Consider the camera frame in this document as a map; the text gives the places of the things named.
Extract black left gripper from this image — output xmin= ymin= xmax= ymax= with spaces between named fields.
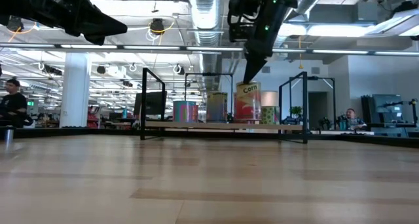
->
xmin=6 ymin=0 xmax=128 ymax=47

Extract grey computer monitor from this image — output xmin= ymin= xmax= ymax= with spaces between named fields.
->
xmin=372 ymin=93 xmax=404 ymax=122

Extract tall red Corn can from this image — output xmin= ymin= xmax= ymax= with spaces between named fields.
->
xmin=235 ymin=81 xmax=263 ymax=124

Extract wooden shelf with black frames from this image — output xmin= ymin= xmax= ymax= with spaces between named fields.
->
xmin=139 ymin=67 xmax=309 ymax=144

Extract short green polka-dot can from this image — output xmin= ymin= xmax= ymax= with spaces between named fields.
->
xmin=261 ymin=105 xmax=280 ymax=125

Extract black tubular frame stand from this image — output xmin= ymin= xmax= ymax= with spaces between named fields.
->
xmin=184 ymin=71 xmax=234 ymax=123
xmin=307 ymin=75 xmax=337 ymax=122

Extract green potted plant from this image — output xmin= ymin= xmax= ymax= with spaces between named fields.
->
xmin=289 ymin=105 xmax=304 ymax=119

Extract shiny metal cylinder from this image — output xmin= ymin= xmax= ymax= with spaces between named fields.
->
xmin=3 ymin=126 xmax=16 ymax=147

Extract short teal pink striped can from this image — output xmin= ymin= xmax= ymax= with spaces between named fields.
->
xmin=172 ymin=100 xmax=194 ymax=122

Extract white pillar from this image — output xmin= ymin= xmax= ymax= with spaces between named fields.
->
xmin=60 ymin=52 xmax=92 ymax=128

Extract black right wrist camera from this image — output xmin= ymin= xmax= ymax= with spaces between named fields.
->
xmin=227 ymin=0 xmax=255 ymax=43

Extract silver ventilation duct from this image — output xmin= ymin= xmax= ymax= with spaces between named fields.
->
xmin=185 ymin=0 xmax=227 ymax=91

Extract long ceiling light strip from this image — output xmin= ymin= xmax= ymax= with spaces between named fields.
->
xmin=0 ymin=42 xmax=419 ymax=56

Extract black metal table frame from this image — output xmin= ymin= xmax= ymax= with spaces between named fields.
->
xmin=0 ymin=127 xmax=419 ymax=149

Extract black computer monitor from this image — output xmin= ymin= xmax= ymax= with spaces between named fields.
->
xmin=133 ymin=90 xmax=168 ymax=117

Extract yellow hanging cord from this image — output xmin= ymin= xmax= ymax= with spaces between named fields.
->
xmin=297 ymin=36 xmax=304 ymax=70

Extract red storage rack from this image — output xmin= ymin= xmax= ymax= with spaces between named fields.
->
xmin=86 ymin=105 xmax=101 ymax=129

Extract black ceiling-mounted device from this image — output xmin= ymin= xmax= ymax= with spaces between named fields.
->
xmin=149 ymin=18 xmax=166 ymax=35

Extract tall grey yellow can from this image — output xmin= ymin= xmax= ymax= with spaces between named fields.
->
xmin=206 ymin=91 xmax=228 ymax=123

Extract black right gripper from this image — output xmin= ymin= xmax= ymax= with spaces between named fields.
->
xmin=242 ymin=0 xmax=297 ymax=85

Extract person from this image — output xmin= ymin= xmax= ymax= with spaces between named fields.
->
xmin=340 ymin=107 xmax=368 ymax=131
xmin=0 ymin=78 xmax=34 ymax=128

